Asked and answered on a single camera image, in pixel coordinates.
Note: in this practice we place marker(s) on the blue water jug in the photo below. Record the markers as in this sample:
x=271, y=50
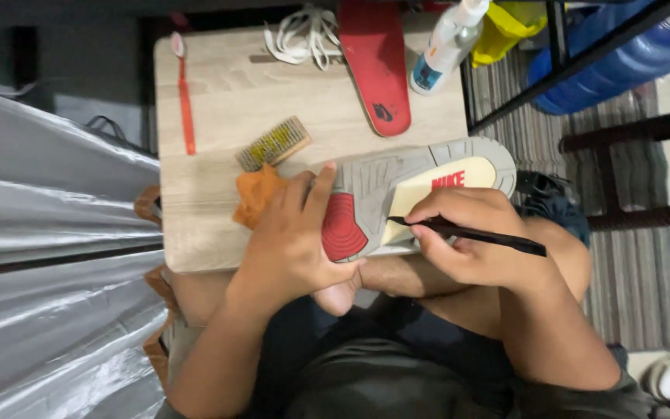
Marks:
x=614, y=64

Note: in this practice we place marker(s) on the black thin brush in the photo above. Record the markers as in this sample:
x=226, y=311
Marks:
x=474, y=234

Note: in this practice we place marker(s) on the small wooden table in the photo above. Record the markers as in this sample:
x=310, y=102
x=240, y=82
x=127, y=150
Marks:
x=224, y=116

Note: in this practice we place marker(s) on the person's dark shirt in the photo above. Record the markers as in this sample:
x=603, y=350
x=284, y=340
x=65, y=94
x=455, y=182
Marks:
x=416, y=372

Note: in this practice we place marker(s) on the black metal rack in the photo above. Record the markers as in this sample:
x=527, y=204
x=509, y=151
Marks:
x=556, y=41

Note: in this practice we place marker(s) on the orange cloth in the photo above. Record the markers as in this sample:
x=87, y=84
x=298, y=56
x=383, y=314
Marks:
x=256, y=195

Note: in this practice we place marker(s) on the wooden bristle brush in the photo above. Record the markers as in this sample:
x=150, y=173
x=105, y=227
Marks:
x=273, y=144

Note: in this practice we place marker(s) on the clear spray bottle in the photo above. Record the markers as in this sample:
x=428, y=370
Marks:
x=445, y=49

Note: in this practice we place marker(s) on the person's right fingers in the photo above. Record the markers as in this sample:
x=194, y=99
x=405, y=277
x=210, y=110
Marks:
x=434, y=218

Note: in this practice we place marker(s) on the orange toothbrush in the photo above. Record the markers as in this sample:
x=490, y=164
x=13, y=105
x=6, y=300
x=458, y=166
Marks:
x=185, y=96

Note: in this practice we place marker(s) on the person's left hand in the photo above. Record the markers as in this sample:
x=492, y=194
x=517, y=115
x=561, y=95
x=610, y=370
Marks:
x=288, y=244

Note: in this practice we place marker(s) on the silver plastic sheet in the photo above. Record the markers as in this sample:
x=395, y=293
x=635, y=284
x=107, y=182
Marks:
x=50, y=262

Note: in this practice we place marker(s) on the striped rug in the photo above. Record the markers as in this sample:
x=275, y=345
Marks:
x=631, y=233

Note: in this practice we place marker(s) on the red shoe insole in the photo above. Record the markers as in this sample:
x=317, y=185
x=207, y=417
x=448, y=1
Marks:
x=377, y=64

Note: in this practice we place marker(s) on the dark crumpled cloth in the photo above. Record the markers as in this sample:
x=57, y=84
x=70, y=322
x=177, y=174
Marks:
x=550, y=201

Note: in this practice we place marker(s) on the person's right hand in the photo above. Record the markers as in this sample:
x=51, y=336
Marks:
x=463, y=233

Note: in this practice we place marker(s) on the white shoelaces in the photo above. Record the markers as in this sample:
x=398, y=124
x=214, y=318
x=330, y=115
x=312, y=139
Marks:
x=306, y=38

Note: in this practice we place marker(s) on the grey sneaker with red sole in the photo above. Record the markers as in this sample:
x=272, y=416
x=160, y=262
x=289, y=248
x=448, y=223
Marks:
x=416, y=192

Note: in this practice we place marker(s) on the person's legs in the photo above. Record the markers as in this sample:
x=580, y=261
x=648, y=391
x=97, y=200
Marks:
x=416, y=285

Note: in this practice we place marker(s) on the dark wooden stool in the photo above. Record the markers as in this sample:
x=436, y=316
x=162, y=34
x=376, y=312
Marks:
x=649, y=169

